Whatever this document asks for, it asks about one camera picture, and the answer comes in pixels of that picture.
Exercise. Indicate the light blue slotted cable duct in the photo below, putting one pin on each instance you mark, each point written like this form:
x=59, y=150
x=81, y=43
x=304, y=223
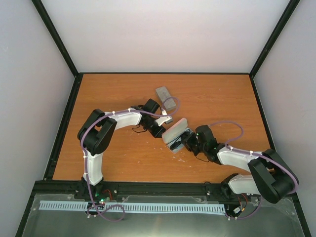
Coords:
x=141, y=208

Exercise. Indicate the grey glasses case teal lining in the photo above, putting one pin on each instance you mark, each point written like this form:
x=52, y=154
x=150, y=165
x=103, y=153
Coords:
x=163, y=94

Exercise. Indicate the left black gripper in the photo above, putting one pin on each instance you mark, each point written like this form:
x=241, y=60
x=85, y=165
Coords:
x=156, y=134

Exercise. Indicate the pink glasses case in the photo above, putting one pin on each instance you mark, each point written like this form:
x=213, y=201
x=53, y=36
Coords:
x=177, y=129

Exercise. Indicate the black frame glasses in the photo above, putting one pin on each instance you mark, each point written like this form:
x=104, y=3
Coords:
x=176, y=144

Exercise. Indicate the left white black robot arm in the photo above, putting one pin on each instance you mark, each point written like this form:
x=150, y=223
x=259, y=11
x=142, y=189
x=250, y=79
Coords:
x=96, y=133

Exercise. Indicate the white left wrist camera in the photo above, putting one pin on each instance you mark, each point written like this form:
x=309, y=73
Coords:
x=164, y=120

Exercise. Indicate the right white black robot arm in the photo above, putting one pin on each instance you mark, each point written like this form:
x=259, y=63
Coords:
x=269, y=176

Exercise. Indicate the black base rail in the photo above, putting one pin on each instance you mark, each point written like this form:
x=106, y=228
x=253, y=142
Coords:
x=114, y=190

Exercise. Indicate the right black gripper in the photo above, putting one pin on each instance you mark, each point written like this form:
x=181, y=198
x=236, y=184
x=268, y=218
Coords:
x=187, y=142

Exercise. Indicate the black cage frame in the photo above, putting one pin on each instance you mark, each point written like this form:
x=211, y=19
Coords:
x=47, y=185

